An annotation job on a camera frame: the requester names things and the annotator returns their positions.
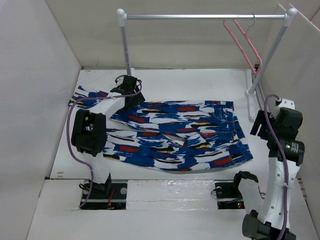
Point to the blue white red patterned trousers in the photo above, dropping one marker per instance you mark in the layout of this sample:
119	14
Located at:
178	136

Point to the white metal clothes rack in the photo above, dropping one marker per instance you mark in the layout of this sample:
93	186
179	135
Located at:
250	93

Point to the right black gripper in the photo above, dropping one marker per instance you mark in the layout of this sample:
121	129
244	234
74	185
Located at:
259	119

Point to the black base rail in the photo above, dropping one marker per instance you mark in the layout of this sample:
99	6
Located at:
164	194

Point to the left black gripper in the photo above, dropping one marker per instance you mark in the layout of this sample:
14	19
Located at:
138	100

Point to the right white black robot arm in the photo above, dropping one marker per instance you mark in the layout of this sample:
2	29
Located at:
267	217

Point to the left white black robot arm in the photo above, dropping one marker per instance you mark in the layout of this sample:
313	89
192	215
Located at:
86	126

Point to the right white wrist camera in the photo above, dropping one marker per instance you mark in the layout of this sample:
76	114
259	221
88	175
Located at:
282	103

